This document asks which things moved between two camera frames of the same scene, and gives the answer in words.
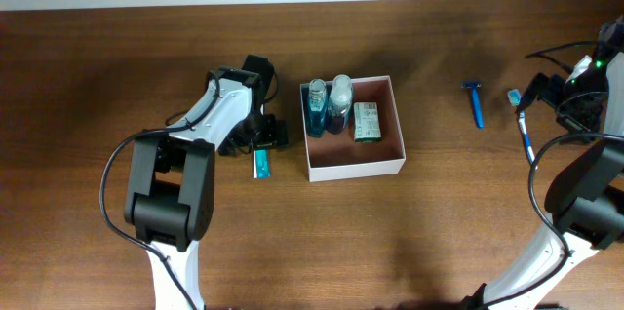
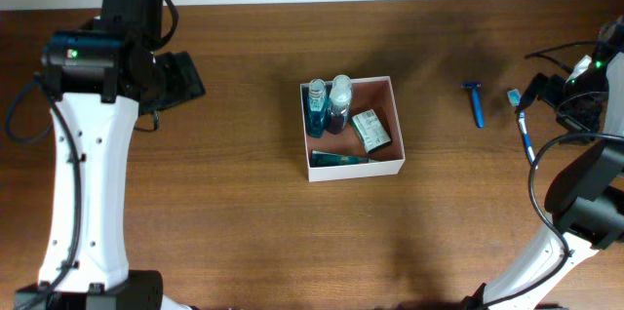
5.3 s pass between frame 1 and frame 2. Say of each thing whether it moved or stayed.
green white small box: moved
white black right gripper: stayed
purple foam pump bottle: stayed
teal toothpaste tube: moved
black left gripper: moved
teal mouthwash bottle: stayed
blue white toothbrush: stayed
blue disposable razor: stayed
